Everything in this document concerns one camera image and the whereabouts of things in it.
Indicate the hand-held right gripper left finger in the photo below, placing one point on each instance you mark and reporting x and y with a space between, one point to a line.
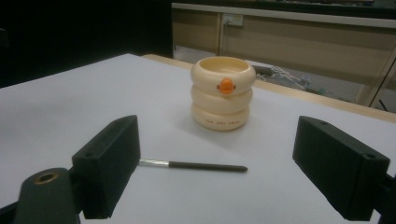
106 168

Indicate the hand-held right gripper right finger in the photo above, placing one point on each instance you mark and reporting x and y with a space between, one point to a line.
339 171

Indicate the dark brush with silver ferrule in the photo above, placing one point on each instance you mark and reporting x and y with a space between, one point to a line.
202 165

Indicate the cream duck-face pen holder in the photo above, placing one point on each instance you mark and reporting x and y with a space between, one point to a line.
221 105

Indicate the metal stand leg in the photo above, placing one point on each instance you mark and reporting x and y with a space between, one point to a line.
382 82

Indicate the grey power strip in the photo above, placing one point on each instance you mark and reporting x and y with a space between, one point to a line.
263 70

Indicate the black curtain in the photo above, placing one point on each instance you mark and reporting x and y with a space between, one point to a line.
77 34

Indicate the white wall socket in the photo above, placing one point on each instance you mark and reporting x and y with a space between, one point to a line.
233 20

